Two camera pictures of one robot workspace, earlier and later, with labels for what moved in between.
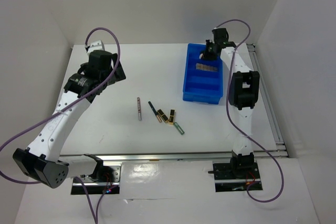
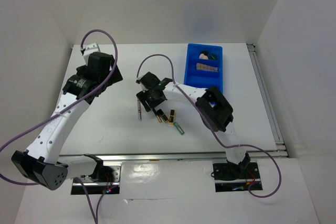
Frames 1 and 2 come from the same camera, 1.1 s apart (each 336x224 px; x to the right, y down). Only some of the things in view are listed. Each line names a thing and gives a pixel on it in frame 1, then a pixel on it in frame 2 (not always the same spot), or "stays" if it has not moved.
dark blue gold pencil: x=155 y=112 stays
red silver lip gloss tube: x=139 y=108 stays
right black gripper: x=206 y=57 -> x=143 y=96
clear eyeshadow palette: x=205 y=67 stays
